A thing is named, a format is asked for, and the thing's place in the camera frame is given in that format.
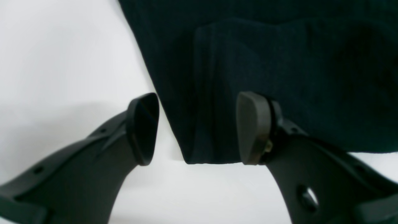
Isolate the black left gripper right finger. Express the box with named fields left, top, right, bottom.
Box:
left=236, top=91, right=398, bottom=224

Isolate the black printed T-shirt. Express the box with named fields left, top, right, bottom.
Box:
left=119, top=0, right=398, bottom=164

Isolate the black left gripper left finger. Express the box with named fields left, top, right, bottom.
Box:
left=0, top=93, right=160, bottom=224

